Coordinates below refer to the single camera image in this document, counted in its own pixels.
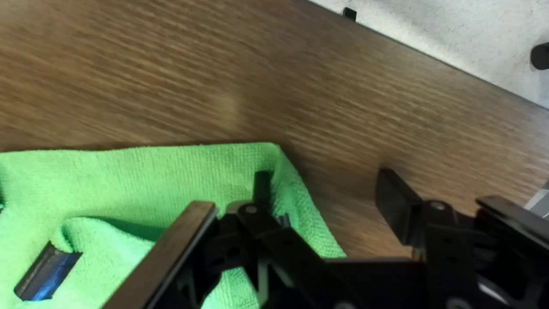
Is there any grey metal piece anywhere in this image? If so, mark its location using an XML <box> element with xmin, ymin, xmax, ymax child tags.
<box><xmin>524</xmin><ymin>179</ymin><xmax>549</xmax><ymax>220</ymax></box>

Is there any black round knob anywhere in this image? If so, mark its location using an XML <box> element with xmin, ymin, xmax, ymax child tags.
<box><xmin>530</xmin><ymin>42</ymin><xmax>549</xmax><ymax>70</ymax></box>

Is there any green microfibre cloth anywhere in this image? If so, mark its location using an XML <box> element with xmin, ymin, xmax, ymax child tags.
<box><xmin>0</xmin><ymin>142</ymin><xmax>347</xmax><ymax>309</ymax></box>

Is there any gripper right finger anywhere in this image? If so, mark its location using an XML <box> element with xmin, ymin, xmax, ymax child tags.
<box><xmin>376</xmin><ymin>168</ymin><xmax>549</xmax><ymax>309</ymax></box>

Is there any dark glossy rectangular block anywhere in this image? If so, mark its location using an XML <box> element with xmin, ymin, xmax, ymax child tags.
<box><xmin>13</xmin><ymin>242</ymin><xmax>83</xmax><ymax>302</ymax></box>

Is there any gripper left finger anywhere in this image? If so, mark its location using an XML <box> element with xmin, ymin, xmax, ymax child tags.
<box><xmin>102</xmin><ymin>170</ymin><xmax>346</xmax><ymax>309</ymax></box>

